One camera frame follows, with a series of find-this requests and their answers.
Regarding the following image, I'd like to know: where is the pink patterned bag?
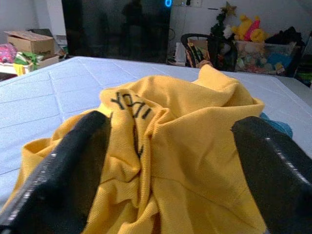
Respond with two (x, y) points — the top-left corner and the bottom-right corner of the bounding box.
(0, 43), (18, 63)

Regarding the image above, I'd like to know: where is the green yellow cloth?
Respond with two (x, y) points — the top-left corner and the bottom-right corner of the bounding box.
(14, 51), (44, 71)

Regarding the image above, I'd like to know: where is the black tubular frame basket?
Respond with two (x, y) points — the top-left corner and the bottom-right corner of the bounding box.
(180, 33), (238, 71)

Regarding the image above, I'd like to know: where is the clear plastic toy bin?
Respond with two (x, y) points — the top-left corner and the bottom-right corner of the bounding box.
(235, 40), (300, 75)

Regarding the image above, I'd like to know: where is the black fabric heap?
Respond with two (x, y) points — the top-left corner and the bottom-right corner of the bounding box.
(269, 26), (305, 46)

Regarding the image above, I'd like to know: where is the crumpled blue cloth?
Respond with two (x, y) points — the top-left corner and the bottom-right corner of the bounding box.
(260, 112), (293, 138)

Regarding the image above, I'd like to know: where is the black flat television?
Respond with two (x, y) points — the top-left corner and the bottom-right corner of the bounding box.
(61, 0), (171, 64)

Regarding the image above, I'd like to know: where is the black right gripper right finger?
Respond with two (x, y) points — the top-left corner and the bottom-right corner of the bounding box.
(230, 116), (312, 234)

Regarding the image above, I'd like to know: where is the open cardboard box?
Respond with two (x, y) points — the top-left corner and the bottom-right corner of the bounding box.
(4, 29), (60, 69)

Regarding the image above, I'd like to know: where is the yellow shirt black lettering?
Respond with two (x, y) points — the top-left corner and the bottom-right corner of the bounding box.
(0, 63), (268, 234)

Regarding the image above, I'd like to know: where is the small Christmas tree gold star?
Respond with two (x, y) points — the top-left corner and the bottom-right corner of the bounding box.
(210, 1), (238, 42)

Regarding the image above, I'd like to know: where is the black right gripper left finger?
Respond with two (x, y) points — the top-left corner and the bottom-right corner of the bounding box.
(0, 110), (112, 234)

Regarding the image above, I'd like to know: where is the yellow plush bear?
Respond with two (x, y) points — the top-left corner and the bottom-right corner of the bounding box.
(231, 14), (270, 43)

